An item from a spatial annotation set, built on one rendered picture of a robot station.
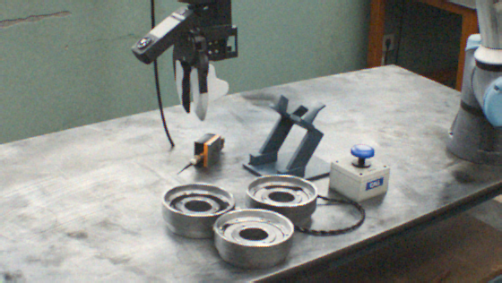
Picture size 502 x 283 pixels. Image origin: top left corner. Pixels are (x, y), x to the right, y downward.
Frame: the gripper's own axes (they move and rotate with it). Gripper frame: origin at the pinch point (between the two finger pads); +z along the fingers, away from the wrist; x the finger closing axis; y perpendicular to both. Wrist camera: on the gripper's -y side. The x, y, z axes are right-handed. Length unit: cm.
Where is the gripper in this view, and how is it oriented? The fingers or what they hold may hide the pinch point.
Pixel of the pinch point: (190, 110)
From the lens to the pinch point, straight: 134.9
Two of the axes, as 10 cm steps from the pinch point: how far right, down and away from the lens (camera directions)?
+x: -5.3, -3.0, 7.9
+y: 8.5, -2.1, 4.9
